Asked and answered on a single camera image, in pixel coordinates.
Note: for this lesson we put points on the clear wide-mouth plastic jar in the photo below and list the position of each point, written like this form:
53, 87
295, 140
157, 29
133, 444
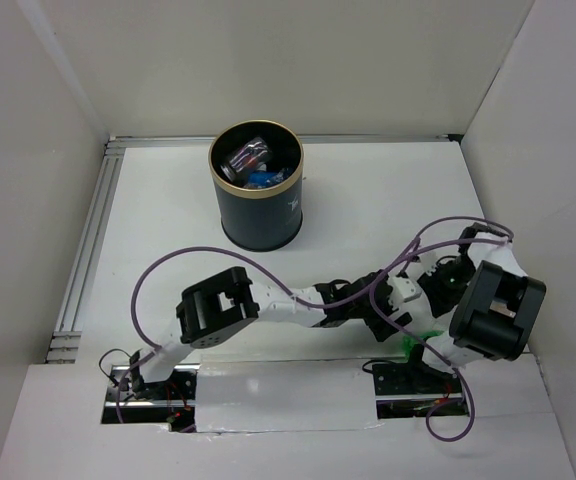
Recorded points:
240, 164

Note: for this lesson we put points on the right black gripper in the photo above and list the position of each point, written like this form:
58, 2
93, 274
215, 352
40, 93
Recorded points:
440, 299

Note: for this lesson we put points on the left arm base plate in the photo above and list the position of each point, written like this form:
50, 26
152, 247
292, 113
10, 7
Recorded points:
171, 404

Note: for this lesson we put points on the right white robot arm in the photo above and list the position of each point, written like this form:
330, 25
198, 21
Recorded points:
492, 301

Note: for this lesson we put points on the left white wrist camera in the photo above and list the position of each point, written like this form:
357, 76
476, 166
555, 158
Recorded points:
404, 290

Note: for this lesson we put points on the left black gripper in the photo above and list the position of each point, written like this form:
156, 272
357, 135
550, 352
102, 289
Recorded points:
380, 327

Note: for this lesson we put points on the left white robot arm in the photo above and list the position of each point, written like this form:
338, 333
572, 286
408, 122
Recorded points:
216, 309

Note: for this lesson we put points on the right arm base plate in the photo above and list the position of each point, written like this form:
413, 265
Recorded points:
404, 390

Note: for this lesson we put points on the clear bottle blue label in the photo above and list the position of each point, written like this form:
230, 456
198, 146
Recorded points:
262, 179

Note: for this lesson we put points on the silver tape sheet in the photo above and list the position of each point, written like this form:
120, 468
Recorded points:
284, 396

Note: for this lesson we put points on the dark blue cylindrical bin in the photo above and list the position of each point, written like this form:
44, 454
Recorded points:
265, 219

